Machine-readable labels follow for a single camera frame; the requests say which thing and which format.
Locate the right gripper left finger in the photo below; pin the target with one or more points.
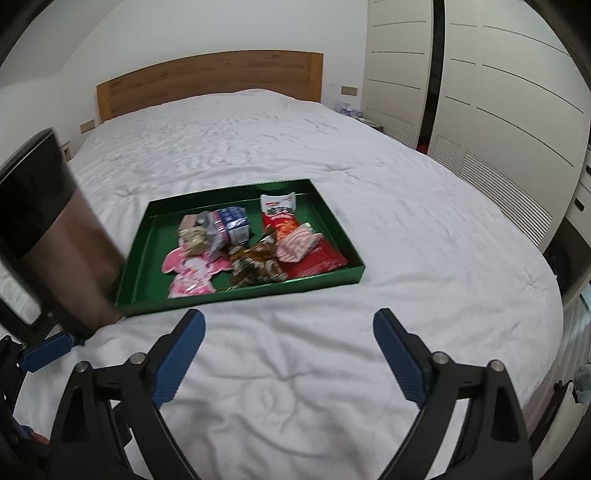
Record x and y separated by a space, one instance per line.
172 354

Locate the wooden headboard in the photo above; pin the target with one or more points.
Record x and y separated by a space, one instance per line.
297 74

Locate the pink cartoon snack bag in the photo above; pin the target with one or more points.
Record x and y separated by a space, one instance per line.
192 274

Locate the red white snack packet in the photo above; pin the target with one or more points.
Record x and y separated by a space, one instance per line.
279 213

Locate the blue white snack packet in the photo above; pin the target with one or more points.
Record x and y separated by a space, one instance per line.
230 226

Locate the white wardrobe doors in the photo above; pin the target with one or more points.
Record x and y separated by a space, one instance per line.
492 93

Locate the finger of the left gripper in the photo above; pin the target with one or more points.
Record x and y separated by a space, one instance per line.
36 357

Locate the person forearm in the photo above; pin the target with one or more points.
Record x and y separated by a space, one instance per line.
75 267

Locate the brown foil snack bag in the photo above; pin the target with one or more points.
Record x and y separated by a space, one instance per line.
256 265

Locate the green cardboard tray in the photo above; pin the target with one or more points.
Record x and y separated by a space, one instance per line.
143 287

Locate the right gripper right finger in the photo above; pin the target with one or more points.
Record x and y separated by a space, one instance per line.
406 354

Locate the olive gold snack packet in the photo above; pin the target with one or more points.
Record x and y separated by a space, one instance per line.
195 233

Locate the wall switch plate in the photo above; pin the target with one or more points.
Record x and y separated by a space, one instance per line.
87 126

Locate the pink striped candy packet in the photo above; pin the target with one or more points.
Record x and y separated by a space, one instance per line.
296 244

